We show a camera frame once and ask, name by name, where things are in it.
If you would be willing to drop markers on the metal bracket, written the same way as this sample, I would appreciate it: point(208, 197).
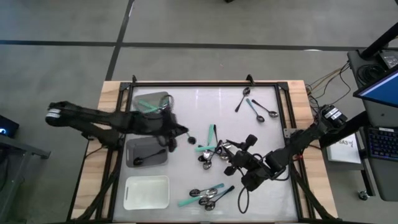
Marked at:
point(287, 133)

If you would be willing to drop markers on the silver metal spoon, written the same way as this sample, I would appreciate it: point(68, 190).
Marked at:
point(203, 201)
point(273, 114)

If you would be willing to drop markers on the white plastic bin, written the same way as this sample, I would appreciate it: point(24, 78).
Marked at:
point(146, 193)

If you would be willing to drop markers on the dark grey plastic bin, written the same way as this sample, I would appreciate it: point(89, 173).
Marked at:
point(155, 162)

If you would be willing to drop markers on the black aluminium table frame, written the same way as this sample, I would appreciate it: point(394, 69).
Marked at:
point(202, 84)

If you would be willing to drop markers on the black pole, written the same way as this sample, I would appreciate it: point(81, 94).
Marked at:
point(379, 40)

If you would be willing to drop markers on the black power adapter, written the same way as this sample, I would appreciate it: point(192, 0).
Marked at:
point(390, 59)

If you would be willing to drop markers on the monitor with blue screen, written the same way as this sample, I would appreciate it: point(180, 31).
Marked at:
point(382, 90)

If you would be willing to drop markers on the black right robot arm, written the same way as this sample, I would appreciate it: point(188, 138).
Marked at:
point(298, 140)

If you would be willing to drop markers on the black keyboard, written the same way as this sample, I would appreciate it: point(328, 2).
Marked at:
point(384, 144)

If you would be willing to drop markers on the white paper sheet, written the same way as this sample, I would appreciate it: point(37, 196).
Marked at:
point(345, 152)

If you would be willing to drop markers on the caster wheel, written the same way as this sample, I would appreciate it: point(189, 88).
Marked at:
point(363, 195)

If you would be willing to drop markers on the grey side table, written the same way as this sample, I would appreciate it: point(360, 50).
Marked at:
point(25, 147)

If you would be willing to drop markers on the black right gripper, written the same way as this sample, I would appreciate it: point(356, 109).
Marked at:
point(252, 169)

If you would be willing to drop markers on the wooden workbench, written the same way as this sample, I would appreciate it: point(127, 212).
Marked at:
point(87, 168)

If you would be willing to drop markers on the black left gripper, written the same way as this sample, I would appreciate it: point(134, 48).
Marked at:
point(163, 124)

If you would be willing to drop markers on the light grey plastic bin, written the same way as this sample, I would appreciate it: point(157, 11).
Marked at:
point(154, 96)

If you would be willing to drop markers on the black frame hook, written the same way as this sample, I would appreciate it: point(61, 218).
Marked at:
point(134, 79)
point(250, 79)

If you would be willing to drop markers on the black device with blue light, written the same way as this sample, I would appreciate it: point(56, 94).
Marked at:
point(7, 126)

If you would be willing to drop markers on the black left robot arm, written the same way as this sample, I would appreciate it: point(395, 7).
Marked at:
point(93, 115)

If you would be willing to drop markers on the grey equipment cart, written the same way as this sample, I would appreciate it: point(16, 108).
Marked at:
point(385, 180)

